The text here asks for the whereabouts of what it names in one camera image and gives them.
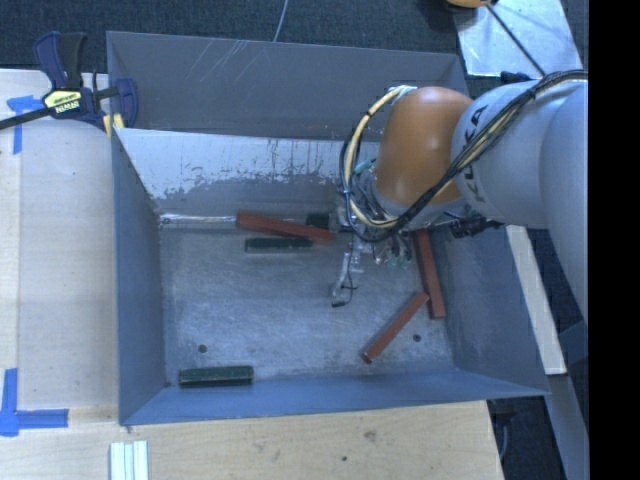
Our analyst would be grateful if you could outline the grey metal bin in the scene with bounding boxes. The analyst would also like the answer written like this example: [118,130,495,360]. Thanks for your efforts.
[104,30,552,427]

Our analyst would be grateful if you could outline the red-brown flat block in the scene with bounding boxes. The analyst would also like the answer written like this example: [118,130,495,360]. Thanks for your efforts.
[360,290,431,366]
[411,229,448,321]
[235,210,336,244]

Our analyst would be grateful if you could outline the black cylinder on white bracket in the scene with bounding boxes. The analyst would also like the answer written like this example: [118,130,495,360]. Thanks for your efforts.
[444,215,504,240]

